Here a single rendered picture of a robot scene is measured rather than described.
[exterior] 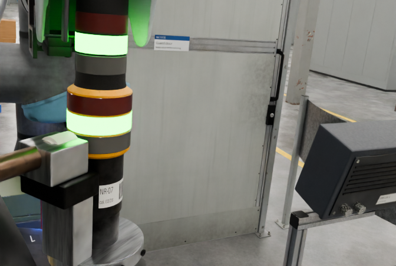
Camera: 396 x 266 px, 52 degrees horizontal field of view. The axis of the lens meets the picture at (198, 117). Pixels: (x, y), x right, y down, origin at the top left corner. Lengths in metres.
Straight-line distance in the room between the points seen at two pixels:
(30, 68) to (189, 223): 2.21
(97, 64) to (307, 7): 6.81
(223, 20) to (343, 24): 8.88
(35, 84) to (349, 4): 10.70
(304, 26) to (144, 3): 6.78
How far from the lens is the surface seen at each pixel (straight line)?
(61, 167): 0.26
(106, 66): 0.27
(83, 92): 0.27
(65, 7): 0.27
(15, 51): 0.54
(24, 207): 0.98
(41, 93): 0.52
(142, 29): 0.29
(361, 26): 10.68
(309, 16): 7.07
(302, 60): 7.10
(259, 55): 2.50
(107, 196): 0.29
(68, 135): 0.27
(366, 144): 0.93
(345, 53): 10.98
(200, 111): 2.38
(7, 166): 0.24
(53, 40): 0.33
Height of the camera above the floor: 1.48
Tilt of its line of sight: 15 degrees down
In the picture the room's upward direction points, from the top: 5 degrees clockwise
